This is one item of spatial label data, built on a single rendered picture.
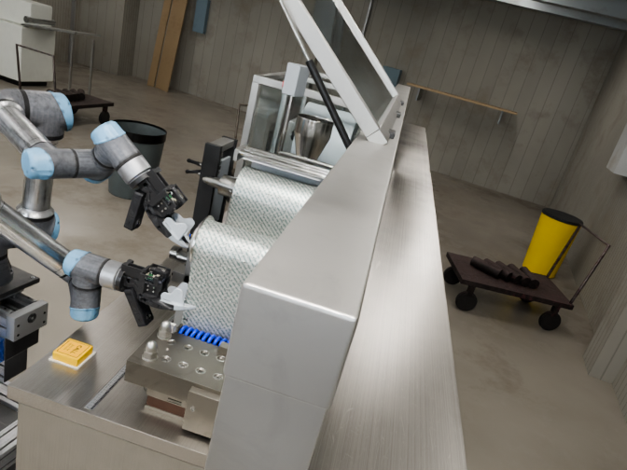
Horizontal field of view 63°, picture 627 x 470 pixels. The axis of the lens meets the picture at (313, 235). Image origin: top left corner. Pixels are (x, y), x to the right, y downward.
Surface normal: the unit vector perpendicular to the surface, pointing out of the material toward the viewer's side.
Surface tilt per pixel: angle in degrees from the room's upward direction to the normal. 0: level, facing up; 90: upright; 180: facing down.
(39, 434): 90
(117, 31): 90
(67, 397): 0
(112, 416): 0
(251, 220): 92
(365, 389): 0
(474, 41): 90
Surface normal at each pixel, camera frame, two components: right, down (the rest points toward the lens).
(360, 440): 0.24, -0.90
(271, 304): -0.18, 0.32
